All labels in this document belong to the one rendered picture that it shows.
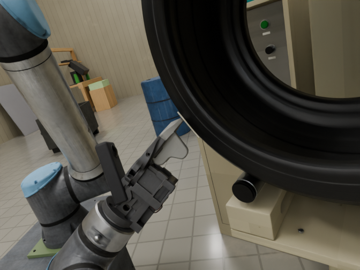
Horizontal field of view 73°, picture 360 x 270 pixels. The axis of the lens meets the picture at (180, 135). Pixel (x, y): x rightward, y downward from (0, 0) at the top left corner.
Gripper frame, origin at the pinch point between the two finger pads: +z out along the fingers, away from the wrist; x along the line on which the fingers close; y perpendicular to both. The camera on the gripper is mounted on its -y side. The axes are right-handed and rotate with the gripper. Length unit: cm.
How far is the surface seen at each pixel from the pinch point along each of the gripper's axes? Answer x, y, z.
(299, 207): -7.8, 30.4, 1.7
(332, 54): -16.1, 18.2, 35.7
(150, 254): -113, 27, -79
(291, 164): 10.2, 17.3, 5.2
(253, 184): 0.5, 17.8, -0.3
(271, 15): -53, -2, 56
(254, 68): -15.6, 5.6, 21.9
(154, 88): -292, -84, 16
